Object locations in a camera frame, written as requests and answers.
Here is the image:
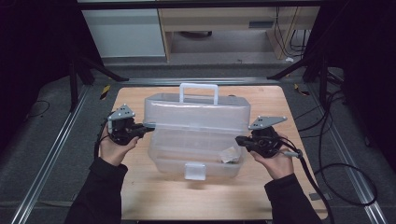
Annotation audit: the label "small white yellow-labelled box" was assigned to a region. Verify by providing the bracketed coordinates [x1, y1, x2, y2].
[219, 146, 243, 164]

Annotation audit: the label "left hand-held gripper cable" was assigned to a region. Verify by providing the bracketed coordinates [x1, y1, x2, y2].
[93, 119, 109, 161]

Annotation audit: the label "yellow black tape piece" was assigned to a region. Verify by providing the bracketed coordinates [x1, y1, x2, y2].
[99, 84, 111, 101]
[293, 83, 311, 97]

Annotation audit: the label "black floor cable bundle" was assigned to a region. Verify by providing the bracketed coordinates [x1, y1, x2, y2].
[293, 90, 347, 147]

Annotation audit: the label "black hanging desk cables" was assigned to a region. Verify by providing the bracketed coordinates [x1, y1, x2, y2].
[274, 6, 312, 59]

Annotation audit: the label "person's right hand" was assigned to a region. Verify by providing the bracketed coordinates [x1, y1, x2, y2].
[249, 133, 295, 181]

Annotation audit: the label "person's left hand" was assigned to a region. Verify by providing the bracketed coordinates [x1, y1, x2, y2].
[98, 125, 140, 167]

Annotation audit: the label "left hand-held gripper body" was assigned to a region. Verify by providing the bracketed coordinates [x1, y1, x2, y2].
[106, 104, 138, 147]

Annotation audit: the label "metal floor rail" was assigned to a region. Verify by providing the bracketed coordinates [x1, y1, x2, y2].
[10, 85, 92, 224]
[306, 85, 389, 224]
[124, 77, 275, 87]

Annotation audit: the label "clear plastic storage box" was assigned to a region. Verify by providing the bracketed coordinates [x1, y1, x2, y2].
[143, 82, 252, 181]

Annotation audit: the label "right hand-held gripper cable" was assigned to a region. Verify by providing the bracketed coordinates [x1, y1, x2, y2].
[279, 139, 335, 224]

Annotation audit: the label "black metal stand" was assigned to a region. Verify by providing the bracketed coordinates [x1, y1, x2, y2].
[68, 52, 130, 113]
[266, 52, 332, 110]

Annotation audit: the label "white cabinet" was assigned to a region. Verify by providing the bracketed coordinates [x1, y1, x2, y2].
[81, 8, 166, 59]

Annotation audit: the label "hand-held gripper cable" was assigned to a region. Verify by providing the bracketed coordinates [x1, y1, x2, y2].
[93, 119, 109, 161]
[279, 139, 335, 224]

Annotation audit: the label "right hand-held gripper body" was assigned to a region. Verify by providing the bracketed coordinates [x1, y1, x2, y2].
[247, 116, 288, 159]

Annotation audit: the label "looped black floor cable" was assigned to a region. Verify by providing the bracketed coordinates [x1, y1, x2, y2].
[313, 162, 378, 207]

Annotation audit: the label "thin black floor cable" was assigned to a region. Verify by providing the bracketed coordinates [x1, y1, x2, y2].
[26, 100, 50, 119]

